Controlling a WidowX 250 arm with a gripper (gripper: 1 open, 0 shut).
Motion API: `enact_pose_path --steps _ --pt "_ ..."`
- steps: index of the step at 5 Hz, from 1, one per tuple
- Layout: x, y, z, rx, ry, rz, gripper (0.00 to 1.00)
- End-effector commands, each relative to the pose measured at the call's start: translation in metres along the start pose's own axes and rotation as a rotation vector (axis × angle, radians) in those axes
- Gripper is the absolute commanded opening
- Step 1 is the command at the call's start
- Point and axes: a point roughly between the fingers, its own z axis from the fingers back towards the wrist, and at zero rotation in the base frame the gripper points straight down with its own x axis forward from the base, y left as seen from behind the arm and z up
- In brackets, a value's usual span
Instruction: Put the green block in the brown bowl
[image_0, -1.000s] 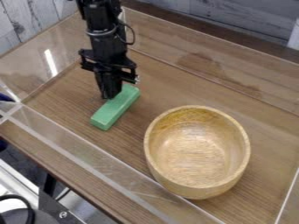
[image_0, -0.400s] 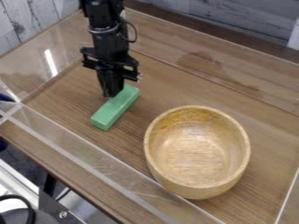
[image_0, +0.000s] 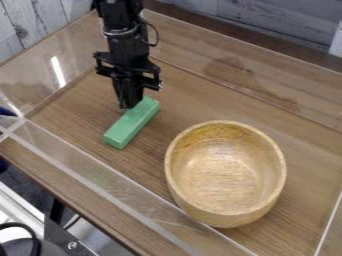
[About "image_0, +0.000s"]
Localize black metal bracket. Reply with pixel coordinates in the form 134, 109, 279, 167
41, 218, 97, 256

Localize white object at right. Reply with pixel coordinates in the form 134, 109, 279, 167
328, 28, 342, 58

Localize black cable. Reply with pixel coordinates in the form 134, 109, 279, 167
0, 222, 42, 256

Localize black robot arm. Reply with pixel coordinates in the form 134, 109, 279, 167
93, 0, 161, 109

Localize brown wooden bowl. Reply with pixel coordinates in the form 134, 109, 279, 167
164, 120, 287, 228

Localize green rectangular block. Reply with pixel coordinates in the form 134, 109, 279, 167
102, 96, 160, 150

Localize clear acrylic tray enclosure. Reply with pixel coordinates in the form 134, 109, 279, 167
0, 12, 342, 256

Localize blue object at left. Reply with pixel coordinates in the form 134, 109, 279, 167
0, 106, 17, 116

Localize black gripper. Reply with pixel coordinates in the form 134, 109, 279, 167
93, 29, 161, 109

